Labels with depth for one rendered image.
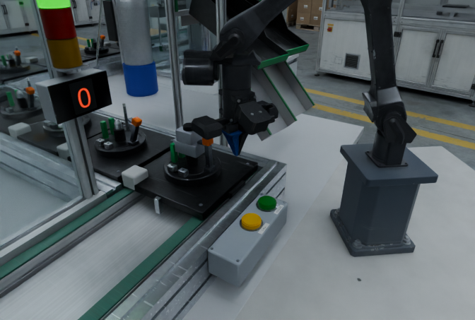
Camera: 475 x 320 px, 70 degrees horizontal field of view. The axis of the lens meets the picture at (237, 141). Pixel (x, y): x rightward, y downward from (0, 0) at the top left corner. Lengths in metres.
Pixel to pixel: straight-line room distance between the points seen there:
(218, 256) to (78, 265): 0.27
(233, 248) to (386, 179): 0.32
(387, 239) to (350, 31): 4.28
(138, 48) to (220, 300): 1.25
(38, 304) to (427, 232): 0.82
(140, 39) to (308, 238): 1.19
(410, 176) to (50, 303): 0.69
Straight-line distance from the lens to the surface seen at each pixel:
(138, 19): 1.67
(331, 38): 5.08
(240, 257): 0.64
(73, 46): 0.68
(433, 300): 0.80
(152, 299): 0.60
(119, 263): 0.73
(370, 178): 0.70
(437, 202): 1.07
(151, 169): 0.88
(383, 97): 0.69
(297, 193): 0.97
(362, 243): 0.82
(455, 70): 4.70
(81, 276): 0.73
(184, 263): 0.64
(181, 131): 0.79
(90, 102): 0.71
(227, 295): 0.71
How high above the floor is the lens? 1.42
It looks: 27 degrees down
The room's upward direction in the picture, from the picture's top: straight up
